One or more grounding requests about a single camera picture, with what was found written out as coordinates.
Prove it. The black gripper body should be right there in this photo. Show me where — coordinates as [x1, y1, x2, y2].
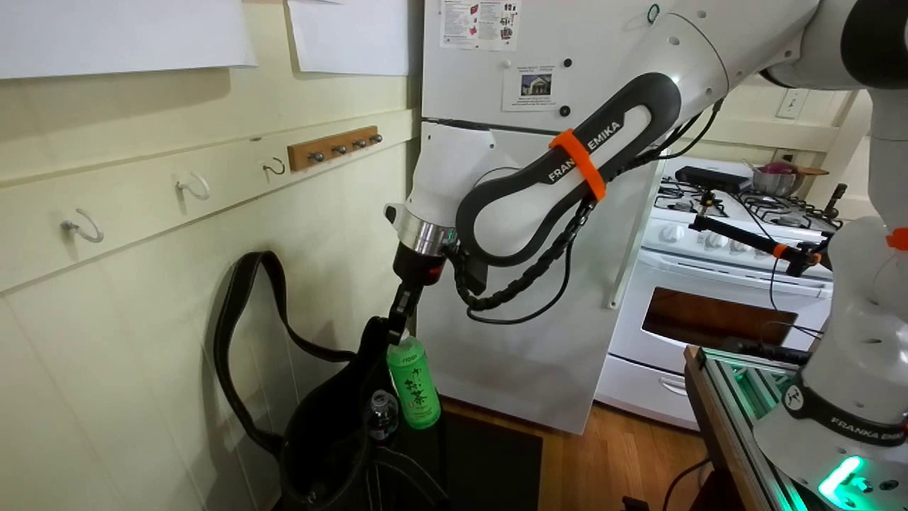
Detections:
[387, 242, 447, 321]

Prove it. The green plastic bottle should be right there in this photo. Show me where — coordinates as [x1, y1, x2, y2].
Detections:
[382, 334, 446, 435]

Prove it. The clear plastic water bottle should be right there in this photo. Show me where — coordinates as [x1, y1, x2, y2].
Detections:
[365, 386, 399, 442]

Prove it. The black tote bag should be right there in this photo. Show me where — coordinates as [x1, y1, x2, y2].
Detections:
[209, 250, 451, 511]

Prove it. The wooden peg rack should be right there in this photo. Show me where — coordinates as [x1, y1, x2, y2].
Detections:
[285, 121, 386, 173]

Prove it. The white refrigerator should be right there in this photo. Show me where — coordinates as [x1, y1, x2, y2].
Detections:
[411, 0, 760, 437]

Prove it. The black side table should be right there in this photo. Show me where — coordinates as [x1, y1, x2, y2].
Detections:
[413, 395, 548, 511]

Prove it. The small photo magnet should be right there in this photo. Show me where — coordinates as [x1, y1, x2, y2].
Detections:
[516, 66, 559, 104]

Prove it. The white kitchen stove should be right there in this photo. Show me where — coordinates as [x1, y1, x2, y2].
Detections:
[592, 154, 848, 435]

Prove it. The small white paper sheet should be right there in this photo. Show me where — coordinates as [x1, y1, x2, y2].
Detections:
[284, 0, 411, 76]

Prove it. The printed paper on refrigerator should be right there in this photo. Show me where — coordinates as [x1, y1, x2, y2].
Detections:
[437, 0, 525, 50]

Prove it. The pale green robot cart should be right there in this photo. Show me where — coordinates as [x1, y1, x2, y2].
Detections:
[684, 344, 908, 511]

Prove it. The large white paper sheet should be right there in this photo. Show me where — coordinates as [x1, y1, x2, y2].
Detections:
[0, 0, 257, 83]

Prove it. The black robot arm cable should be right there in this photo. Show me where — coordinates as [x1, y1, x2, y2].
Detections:
[451, 95, 725, 330]

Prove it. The black camera on stand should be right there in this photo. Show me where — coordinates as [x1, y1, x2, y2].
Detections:
[671, 165, 836, 277]

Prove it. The black floor cable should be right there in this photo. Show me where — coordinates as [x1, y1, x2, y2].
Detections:
[660, 456, 712, 511]

